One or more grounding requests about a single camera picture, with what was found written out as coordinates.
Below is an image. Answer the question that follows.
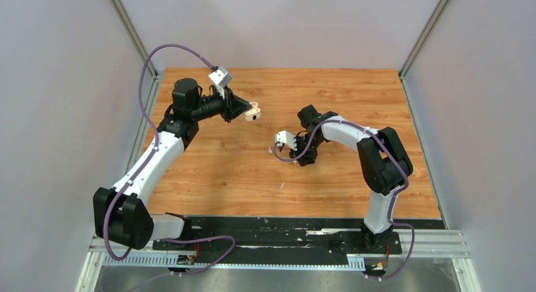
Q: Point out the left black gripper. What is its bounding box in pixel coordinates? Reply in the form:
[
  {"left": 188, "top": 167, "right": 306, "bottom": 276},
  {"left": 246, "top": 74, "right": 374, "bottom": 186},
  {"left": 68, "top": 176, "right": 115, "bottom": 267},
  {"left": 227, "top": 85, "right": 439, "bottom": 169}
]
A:
[{"left": 191, "top": 85, "right": 252, "bottom": 123}]

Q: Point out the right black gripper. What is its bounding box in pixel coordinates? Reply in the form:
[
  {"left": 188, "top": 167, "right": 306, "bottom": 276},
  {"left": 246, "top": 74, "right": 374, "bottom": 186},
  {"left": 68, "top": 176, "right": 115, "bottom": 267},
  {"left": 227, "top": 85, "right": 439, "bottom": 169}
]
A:
[{"left": 288, "top": 133, "right": 324, "bottom": 167}]

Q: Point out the white earbud charging case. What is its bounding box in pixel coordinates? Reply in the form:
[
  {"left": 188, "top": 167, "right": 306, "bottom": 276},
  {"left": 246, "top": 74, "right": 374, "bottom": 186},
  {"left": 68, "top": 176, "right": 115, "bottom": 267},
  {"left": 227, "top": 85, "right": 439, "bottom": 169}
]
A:
[{"left": 245, "top": 103, "right": 262, "bottom": 121}]

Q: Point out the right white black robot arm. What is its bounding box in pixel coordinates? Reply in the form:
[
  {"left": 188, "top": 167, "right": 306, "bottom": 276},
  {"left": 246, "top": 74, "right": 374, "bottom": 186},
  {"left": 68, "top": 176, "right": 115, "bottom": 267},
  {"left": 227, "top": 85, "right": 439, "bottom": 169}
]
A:
[{"left": 285, "top": 105, "right": 413, "bottom": 253}]

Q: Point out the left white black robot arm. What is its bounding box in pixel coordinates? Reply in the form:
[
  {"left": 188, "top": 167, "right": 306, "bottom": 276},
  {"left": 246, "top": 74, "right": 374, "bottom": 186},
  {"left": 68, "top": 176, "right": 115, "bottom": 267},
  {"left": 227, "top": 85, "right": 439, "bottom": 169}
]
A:
[{"left": 93, "top": 78, "right": 260, "bottom": 250}]

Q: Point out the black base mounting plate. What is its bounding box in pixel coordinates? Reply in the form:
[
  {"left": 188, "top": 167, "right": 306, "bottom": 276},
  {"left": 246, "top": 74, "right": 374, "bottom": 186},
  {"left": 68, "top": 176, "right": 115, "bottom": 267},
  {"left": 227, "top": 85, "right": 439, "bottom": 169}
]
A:
[{"left": 152, "top": 216, "right": 446, "bottom": 267}]

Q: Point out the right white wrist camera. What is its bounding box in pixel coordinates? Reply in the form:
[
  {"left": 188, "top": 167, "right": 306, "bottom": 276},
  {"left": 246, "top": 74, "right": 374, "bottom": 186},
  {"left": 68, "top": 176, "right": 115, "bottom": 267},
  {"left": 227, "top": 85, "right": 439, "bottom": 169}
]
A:
[{"left": 274, "top": 130, "right": 297, "bottom": 151}]

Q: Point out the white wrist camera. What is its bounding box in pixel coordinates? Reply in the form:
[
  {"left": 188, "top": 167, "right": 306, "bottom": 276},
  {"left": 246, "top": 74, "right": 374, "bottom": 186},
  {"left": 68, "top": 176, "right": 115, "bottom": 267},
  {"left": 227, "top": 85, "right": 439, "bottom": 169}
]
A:
[
  {"left": 209, "top": 66, "right": 233, "bottom": 99},
  {"left": 274, "top": 130, "right": 297, "bottom": 151}
]

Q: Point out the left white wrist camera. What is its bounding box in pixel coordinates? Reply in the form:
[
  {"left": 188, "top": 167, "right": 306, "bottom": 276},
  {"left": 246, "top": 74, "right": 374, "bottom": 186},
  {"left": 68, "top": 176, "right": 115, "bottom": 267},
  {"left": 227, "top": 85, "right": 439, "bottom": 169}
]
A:
[{"left": 209, "top": 66, "right": 233, "bottom": 99}]

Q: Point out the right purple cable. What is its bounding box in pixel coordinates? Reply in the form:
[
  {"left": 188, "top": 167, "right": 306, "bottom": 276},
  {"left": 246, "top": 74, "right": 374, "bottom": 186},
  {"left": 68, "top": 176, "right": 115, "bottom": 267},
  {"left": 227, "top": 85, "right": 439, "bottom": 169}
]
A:
[{"left": 272, "top": 119, "right": 415, "bottom": 281}]

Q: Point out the purple cable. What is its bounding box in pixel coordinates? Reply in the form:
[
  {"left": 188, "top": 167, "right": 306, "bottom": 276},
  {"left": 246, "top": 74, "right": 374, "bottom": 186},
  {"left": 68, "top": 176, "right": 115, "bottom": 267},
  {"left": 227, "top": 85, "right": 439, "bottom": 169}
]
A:
[
  {"left": 272, "top": 119, "right": 415, "bottom": 281},
  {"left": 102, "top": 44, "right": 236, "bottom": 278}
]

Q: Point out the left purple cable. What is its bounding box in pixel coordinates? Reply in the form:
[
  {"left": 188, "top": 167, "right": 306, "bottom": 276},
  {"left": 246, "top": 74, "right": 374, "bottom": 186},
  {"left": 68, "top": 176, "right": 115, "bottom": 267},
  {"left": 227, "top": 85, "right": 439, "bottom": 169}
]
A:
[{"left": 102, "top": 44, "right": 236, "bottom": 278}]

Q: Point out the aluminium rail frame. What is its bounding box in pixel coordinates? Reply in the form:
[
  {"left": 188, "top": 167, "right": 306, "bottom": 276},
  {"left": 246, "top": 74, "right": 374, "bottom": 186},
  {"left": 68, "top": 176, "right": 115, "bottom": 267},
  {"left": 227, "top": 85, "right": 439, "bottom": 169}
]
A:
[{"left": 76, "top": 229, "right": 480, "bottom": 291}]

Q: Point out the left aluminium corner post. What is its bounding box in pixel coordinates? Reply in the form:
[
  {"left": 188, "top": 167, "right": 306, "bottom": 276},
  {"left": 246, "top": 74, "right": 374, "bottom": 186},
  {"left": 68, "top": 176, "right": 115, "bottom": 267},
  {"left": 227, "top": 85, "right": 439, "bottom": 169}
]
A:
[{"left": 109, "top": 0, "right": 149, "bottom": 63}]

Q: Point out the aluminium corner post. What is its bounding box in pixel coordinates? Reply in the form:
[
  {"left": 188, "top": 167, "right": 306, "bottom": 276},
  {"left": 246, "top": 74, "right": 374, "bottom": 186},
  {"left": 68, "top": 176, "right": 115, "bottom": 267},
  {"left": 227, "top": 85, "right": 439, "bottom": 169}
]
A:
[
  {"left": 398, "top": 0, "right": 451, "bottom": 81},
  {"left": 109, "top": 0, "right": 149, "bottom": 63}
]

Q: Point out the right aluminium corner post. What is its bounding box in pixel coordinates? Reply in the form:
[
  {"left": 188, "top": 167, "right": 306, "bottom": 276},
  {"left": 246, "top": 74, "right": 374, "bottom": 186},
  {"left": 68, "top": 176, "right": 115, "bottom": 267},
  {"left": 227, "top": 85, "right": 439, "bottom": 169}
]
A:
[{"left": 398, "top": 0, "right": 451, "bottom": 81}]

